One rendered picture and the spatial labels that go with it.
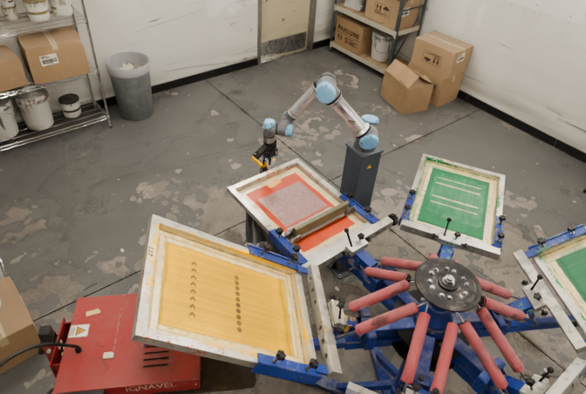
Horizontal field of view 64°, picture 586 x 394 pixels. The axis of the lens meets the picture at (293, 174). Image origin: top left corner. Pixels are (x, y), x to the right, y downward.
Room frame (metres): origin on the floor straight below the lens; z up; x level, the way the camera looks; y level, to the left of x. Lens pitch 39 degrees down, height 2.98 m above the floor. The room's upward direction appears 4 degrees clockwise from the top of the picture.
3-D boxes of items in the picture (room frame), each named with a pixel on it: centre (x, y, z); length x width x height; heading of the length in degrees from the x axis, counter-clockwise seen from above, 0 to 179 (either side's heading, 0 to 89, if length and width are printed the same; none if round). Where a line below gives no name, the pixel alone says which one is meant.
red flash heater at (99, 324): (1.12, 0.66, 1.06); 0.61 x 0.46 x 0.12; 100
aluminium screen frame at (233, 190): (2.18, -0.06, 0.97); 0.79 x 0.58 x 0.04; 40
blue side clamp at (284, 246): (1.81, 0.00, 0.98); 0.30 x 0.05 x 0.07; 40
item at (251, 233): (2.09, 0.14, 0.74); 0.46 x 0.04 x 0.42; 40
